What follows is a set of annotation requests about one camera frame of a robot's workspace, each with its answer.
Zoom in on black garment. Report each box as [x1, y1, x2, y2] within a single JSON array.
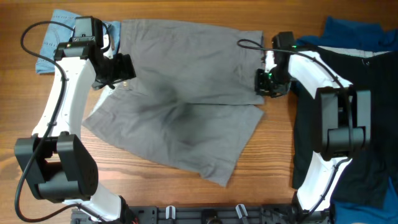
[[290, 45, 398, 210]]

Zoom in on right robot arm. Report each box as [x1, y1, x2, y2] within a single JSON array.
[[254, 32, 371, 223]]

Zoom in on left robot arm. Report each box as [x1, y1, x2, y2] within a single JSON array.
[[14, 40, 138, 223]]

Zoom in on blue shirt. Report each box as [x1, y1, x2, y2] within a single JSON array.
[[296, 16, 397, 52]]

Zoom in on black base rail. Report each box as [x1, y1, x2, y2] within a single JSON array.
[[70, 203, 333, 224]]

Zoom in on folded light blue jeans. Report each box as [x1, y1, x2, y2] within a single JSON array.
[[35, 9, 121, 74]]

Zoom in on grey shorts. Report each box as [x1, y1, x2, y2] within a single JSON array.
[[83, 19, 264, 186]]

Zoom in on right black cable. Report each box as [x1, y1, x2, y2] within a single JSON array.
[[236, 38, 355, 215]]

